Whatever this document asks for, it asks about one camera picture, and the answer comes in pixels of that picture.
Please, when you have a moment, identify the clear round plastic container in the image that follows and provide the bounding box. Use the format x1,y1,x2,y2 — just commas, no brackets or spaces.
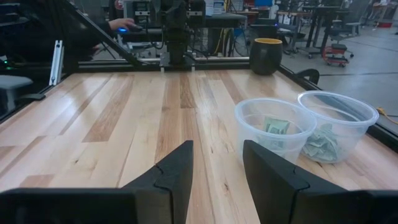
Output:
297,90,380,165
234,97,318,166

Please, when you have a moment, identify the yellow extension cord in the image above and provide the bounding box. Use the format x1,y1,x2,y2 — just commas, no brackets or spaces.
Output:
376,106,398,126

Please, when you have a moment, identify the person's hand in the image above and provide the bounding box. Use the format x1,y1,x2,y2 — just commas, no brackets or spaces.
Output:
108,17,137,32

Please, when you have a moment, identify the red rolling stool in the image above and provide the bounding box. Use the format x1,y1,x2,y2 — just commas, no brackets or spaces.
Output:
322,43,354,68

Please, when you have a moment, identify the person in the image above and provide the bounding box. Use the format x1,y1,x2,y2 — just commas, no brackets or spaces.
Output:
0,0,137,65

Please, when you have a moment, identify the black mouse blue light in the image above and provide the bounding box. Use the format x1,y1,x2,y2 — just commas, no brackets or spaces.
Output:
116,25,144,34

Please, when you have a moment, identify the black workshop table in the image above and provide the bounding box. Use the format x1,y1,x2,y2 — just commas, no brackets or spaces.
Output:
303,5,351,60

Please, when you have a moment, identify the black desk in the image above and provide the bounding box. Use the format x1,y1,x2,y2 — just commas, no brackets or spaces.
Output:
203,12,249,58

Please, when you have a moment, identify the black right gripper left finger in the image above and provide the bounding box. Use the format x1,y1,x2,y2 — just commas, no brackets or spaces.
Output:
122,139,194,224

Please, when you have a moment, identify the black mug yellow inside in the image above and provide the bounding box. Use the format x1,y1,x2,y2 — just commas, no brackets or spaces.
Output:
249,37,284,77

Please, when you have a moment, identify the black aluminium table frame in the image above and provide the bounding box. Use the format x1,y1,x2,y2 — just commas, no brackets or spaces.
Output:
0,0,398,153

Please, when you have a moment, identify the grey chair seat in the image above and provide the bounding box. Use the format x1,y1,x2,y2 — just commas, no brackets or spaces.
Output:
0,74,34,114

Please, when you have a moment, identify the silver aluminium profile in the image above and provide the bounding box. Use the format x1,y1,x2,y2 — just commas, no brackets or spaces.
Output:
49,39,65,86

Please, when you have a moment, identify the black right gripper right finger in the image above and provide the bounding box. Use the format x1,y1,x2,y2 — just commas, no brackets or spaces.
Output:
243,139,348,224

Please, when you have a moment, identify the black frame clamp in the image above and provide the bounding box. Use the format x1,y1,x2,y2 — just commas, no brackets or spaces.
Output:
295,68,321,85
17,93,47,102

